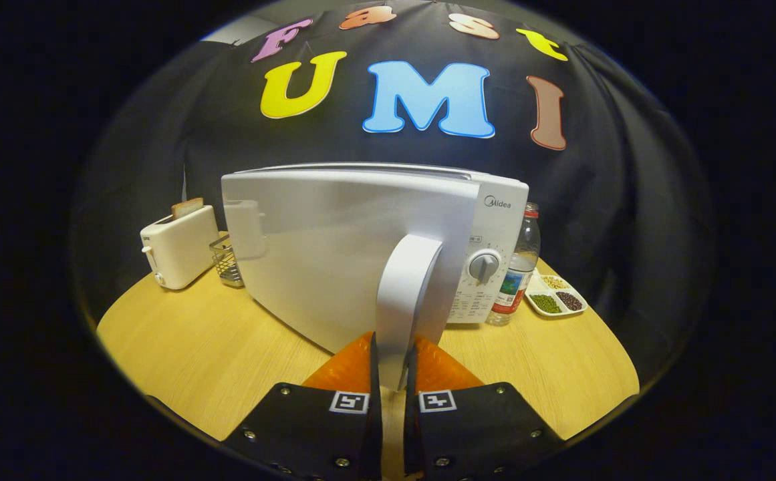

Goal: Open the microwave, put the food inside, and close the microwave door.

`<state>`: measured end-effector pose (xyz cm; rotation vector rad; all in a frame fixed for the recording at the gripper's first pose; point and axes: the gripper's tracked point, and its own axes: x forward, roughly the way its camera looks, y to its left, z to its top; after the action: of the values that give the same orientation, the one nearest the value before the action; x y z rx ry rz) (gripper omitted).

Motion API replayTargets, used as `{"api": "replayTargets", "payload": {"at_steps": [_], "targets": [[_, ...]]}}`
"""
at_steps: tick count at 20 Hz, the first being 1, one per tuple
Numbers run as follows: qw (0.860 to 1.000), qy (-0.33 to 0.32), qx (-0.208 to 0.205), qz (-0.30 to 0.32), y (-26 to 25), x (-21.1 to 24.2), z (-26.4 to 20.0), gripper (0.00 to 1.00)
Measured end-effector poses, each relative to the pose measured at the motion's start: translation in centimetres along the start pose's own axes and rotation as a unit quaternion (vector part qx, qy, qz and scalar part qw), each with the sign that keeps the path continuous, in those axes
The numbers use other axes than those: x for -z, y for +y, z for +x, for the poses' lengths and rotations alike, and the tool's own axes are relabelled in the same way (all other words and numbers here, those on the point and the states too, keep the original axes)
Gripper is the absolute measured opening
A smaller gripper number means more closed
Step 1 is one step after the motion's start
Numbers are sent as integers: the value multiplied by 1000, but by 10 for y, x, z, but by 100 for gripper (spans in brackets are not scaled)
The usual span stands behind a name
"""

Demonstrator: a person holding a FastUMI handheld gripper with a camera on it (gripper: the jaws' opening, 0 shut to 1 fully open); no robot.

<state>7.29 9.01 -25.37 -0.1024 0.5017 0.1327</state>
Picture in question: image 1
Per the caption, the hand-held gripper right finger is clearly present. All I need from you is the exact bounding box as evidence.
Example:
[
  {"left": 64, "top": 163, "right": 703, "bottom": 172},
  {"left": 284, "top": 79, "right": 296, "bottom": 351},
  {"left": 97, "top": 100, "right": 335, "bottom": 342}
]
[{"left": 404, "top": 334, "right": 565, "bottom": 481}]

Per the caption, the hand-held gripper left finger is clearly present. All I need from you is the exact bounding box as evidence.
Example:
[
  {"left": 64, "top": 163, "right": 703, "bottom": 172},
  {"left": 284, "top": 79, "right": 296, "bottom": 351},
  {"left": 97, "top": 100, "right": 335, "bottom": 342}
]
[{"left": 222, "top": 332, "right": 383, "bottom": 481}]

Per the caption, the white microwave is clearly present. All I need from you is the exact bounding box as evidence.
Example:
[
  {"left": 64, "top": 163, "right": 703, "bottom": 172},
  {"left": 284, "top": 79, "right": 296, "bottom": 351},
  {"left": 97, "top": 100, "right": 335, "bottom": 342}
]
[{"left": 221, "top": 162, "right": 530, "bottom": 391}]

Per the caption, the white divided bean dish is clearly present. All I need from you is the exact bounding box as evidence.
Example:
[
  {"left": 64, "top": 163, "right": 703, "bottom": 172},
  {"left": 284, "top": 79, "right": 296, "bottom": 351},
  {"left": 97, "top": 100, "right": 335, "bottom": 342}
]
[{"left": 525, "top": 271, "right": 589, "bottom": 318}]

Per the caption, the clear plastic water bottle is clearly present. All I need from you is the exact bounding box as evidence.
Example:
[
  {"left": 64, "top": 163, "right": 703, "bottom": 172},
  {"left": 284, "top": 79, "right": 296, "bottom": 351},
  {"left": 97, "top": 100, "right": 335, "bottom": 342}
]
[{"left": 486, "top": 202, "right": 541, "bottom": 327}]

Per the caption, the white toaster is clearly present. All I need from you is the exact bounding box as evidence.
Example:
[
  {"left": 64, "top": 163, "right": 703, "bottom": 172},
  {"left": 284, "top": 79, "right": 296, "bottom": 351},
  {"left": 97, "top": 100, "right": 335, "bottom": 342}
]
[{"left": 140, "top": 204, "right": 220, "bottom": 291}]

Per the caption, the toasted bread slice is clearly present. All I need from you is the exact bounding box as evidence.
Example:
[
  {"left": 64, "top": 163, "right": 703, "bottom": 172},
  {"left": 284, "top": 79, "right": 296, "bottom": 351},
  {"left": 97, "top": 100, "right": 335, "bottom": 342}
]
[{"left": 171, "top": 197, "right": 205, "bottom": 219}]

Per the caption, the wire mesh basket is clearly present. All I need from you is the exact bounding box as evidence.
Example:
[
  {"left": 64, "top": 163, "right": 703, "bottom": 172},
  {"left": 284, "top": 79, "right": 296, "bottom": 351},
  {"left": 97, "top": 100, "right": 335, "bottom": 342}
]
[{"left": 209, "top": 234, "right": 245, "bottom": 289}]

